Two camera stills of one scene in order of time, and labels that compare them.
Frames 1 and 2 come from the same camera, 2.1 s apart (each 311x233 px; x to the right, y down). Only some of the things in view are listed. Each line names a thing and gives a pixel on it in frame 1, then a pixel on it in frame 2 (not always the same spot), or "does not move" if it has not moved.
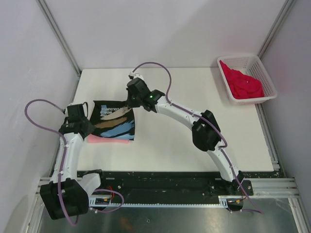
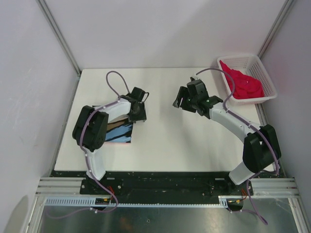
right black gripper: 130,101 → 182,93
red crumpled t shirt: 243,86 does not move
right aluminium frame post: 279,21 does not move
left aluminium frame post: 59,36 does not move
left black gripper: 91,127 → 141,116
